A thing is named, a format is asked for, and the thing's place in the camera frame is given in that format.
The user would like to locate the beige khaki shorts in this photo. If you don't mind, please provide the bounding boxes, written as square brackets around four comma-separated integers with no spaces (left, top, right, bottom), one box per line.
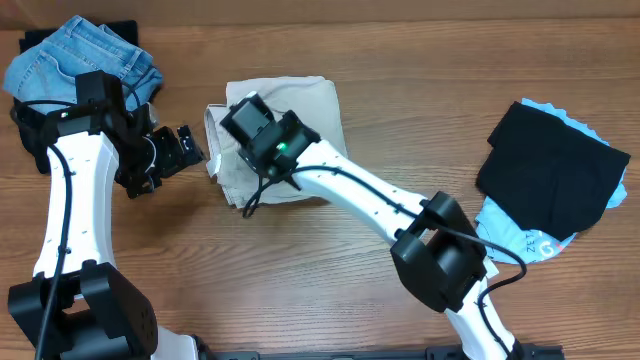
[204,76,347,209]

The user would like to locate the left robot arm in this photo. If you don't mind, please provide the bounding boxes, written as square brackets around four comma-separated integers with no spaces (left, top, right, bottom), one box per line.
[8,71,211,359]

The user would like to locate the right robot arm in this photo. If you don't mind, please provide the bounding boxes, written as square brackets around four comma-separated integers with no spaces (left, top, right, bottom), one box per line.
[221,92,524,359]

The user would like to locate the folded black garment left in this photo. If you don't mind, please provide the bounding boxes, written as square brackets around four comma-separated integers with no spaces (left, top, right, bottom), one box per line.
[13,20,141,174]

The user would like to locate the folded blue denim jeans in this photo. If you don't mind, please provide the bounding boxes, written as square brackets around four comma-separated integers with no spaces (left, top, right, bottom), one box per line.
[3,15,163,111]

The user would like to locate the light blue printed shirt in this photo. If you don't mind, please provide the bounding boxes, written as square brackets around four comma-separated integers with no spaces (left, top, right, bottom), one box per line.
[476,99,627,263]

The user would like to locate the black garment right pile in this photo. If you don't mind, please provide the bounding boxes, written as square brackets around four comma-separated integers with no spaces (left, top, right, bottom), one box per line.
[476,102,630,240]

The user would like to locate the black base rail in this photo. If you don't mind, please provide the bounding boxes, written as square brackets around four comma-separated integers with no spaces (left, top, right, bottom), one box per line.
[200,344,565,360]

